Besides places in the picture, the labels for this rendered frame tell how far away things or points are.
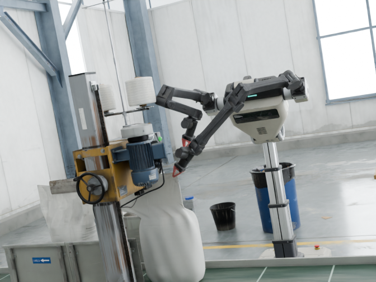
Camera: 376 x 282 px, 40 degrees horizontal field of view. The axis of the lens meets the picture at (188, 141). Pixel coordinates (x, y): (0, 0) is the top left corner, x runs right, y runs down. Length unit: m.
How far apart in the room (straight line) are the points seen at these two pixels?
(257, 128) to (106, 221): 1.19
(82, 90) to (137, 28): 9.14
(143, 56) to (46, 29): 3.26
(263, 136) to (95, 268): 1.40
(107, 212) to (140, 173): 0.30
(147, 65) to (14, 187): 4.92
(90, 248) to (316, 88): 8.23
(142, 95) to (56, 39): 6.16
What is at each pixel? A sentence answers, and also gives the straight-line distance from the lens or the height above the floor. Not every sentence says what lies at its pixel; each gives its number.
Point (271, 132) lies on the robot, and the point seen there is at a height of 1.20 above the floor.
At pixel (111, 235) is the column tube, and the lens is 2.99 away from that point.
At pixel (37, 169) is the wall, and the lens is 8.66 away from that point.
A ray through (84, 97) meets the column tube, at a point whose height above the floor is 1.62.
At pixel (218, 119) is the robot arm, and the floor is 1.37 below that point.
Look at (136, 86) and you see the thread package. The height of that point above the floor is 1.64.
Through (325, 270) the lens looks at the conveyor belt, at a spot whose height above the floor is 0.38.
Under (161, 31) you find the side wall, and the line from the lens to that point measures 12.01.
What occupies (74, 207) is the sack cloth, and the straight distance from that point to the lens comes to 3.62.
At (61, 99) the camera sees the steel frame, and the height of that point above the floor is 1.82.
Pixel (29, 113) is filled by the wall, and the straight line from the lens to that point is 8.69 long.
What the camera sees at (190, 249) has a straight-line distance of 3.24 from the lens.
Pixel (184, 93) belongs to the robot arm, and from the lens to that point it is 3.15.
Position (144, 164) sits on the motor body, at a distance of 2.86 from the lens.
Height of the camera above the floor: 1.55
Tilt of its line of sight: 5 degrees down
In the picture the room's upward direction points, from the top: 10 degrees counter-clockwise
